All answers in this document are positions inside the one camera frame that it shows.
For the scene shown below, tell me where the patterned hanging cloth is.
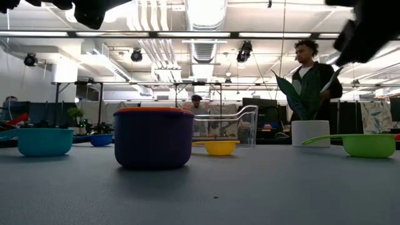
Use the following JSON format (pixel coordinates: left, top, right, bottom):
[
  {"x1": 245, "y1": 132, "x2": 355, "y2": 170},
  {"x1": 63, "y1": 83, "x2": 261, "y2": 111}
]
[{"x1": 360, "y1": 101, "x2": 391, "y2": 134}]

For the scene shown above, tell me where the small leafy potted plant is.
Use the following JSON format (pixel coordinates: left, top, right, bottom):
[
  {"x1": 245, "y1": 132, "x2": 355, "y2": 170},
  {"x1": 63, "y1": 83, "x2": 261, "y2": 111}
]
[{"x1": 67, "y1": 106, "x2": 86, "y2": 128}]

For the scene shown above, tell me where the person seated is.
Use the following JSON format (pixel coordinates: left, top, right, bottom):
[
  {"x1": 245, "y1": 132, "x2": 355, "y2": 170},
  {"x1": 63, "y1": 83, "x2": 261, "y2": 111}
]
[{"x1": 184, "y1": 94, "x2": 211, "y2": 138}]

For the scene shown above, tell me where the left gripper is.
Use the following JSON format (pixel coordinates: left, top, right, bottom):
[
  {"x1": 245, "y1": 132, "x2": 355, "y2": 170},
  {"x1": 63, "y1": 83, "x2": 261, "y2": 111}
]
[{"x1": 73, "y1": 0, "x2": 132, "y2": 31}]

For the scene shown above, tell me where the red object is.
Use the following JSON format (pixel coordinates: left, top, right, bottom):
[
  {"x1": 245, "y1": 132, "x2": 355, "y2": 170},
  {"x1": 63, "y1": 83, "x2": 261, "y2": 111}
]
[{"x1": 5, "y1": 112, "x2": 29, "y2": 128}]

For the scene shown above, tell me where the blue measuring cup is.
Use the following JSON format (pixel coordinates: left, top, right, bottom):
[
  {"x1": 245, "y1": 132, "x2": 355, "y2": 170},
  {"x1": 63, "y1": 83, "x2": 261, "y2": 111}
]
[{"x1": 72, "y1": 134, "x2": 114, "y2": 148}]

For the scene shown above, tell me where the clear plastic basket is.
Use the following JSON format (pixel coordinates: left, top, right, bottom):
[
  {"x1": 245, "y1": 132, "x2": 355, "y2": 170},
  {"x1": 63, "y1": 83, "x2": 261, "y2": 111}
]
[{"x1": 192, "y1": 104, "x2": 259, "y2": 148}]

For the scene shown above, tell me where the green measuring cup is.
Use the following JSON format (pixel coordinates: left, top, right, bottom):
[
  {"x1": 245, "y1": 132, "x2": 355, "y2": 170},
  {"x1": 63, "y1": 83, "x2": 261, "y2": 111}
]
[{"x1": 301, "y1": 133, "x2": 397, "y2": 159}]

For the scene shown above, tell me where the black computer monitor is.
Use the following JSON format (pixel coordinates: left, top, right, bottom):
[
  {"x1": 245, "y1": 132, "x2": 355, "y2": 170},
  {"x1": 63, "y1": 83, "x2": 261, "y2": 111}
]
[{"x1": 242, "y1": 97, "x2": 279, "y2": 126}]

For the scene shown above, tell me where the person standing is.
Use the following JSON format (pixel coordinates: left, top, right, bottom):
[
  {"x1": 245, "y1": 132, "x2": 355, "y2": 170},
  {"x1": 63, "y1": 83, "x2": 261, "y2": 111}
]
[{"x1": 289, "y1": 39, "x2": 344, "y2": 123}]

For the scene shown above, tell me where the teal measuring cup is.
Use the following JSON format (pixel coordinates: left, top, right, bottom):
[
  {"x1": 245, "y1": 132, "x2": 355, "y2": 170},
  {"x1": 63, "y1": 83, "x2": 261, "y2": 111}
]
[{"x1": 0, "y1": 127, "x2": 75, "y2": 158}]

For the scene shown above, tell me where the green succulent plant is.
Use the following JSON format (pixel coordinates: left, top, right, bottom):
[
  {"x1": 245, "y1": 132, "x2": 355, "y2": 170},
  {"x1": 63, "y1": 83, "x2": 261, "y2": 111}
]
[{"x1": 271, "y1": 64, "x2": 344, "y2": 122}]

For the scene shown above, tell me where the black metal workstation frame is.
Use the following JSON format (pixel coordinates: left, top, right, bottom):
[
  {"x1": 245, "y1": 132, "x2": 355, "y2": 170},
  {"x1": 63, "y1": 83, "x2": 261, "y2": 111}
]
[{"x1": 51, "y1": 81, "x2": 223, "y2": 135}]

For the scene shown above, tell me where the yellow measuring cup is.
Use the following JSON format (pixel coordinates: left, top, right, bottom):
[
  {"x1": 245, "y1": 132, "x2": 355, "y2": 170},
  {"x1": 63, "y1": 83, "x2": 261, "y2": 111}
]
[{"x1": 191, "y1": 140, "x2": 241, "y2": 157}]

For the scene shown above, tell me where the white plant pot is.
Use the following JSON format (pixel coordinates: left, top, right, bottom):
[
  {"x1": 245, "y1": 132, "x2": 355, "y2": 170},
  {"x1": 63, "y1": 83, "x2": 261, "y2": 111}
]
[{"x1": 291, "y1": 120, "x2": 331, "y2": 148}]

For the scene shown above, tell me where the purple measuring cup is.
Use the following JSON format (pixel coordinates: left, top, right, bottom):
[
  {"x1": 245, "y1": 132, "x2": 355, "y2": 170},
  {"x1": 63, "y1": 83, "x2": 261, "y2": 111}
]
[{"x1": 112, "y1": 109, "x2": 196, "y2": 170}]

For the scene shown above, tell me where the silver ceiling air duct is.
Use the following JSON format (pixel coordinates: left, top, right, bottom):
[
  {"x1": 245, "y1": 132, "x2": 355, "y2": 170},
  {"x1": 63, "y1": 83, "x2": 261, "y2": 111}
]
[{"x1": 184, "y1": 0, "x2": 228, "y2": 82}]

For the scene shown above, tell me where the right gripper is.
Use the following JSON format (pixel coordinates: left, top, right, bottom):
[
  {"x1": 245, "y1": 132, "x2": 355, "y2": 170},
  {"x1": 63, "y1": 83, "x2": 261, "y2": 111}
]
[{"x1": 324, "y1": 0, "x2": 400, "y2": 67}]

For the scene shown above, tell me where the black ceiling spotlight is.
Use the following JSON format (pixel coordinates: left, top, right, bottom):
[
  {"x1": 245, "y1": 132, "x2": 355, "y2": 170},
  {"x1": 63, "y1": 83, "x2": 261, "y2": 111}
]
[
  {"x1": 236, "y1": 40, "x2": 253, "y2": 63},
  {"x1": 23, "y1": 52, "x2": 38, "y2": 68},
  {"x1": 130, "y1": 48, "x2": 144, "y2": 63}
]

